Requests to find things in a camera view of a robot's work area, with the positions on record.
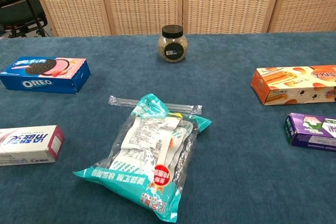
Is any orange biscuit box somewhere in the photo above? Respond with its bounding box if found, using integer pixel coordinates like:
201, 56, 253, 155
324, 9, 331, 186
250, 64, 336, 106

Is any blue Oreo cookie box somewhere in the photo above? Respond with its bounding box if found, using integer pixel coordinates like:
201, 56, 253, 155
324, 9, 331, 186
0, 56, 91, 95

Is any purple carton box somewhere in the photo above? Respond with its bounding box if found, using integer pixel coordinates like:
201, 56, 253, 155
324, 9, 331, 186
284, 112, 336, 153

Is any white pink toothpaste box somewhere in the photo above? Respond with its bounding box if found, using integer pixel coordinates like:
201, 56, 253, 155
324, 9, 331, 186
0, 125, 66, 167

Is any clear plastic stick packet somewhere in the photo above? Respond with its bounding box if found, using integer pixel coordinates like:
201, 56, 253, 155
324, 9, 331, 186
108, 94, 203, 115

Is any glass jar black lid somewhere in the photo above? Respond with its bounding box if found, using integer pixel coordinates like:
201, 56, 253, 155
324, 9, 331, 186
156, 24, 188, 64

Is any teal snack bag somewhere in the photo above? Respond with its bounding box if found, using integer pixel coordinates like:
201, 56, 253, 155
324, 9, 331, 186
72, 93, 213, 222

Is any wooden rattan screen panel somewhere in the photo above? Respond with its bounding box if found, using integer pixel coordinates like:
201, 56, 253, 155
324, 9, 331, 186
182, 0, 286, 35
267, 0, 336, 34
98, 0, 184, 36
27, 0, 112, 37

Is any black metal stand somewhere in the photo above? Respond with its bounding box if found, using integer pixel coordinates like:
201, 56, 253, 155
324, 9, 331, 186
12, 0, 49, 38

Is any black office chair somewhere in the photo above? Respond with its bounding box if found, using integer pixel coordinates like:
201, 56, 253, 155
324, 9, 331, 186
0, 0, 49, 38

